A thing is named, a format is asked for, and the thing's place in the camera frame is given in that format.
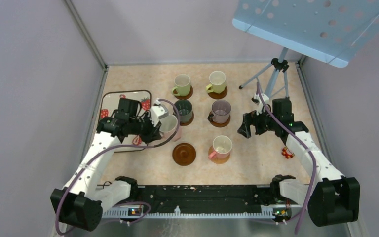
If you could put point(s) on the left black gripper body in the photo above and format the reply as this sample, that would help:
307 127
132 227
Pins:
143 127

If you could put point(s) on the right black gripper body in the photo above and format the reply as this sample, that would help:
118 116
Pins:
263 122

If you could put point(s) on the strawberry print tray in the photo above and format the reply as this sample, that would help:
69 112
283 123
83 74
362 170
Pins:
110 102

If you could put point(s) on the pink cup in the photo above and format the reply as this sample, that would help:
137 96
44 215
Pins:
168 126
222 146

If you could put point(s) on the brown coaster three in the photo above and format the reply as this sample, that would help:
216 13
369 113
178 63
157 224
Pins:
189 122

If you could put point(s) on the brown coaster one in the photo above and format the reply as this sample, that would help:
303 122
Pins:
182 97

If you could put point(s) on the dark green cup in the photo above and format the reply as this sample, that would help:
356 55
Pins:
185 110

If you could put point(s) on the purple cup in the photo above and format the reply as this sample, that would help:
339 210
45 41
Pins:
220 112

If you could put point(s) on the brown coaster five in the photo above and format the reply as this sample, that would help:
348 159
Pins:
184 154

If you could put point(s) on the brown coaster four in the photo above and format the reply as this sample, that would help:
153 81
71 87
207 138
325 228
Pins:
215 124

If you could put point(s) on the brown coaster two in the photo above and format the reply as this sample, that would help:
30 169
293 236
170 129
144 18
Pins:
218 96

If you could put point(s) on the light wooden coaster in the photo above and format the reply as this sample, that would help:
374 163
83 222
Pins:
217 160

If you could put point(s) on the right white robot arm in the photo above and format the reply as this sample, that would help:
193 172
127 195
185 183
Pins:
332 198

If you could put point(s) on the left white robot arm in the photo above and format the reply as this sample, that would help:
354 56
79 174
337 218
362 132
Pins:
79 203

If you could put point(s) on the red small toy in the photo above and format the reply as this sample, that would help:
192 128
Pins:
287 153

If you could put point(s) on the silver tripod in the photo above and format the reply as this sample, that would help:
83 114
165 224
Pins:
280 65

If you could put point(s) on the blue perforated music stand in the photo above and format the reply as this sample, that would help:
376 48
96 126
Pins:
330 31

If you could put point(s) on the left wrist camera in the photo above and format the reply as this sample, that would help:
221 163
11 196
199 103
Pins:
158 111

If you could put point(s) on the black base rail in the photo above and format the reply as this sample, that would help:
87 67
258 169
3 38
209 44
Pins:
207 199

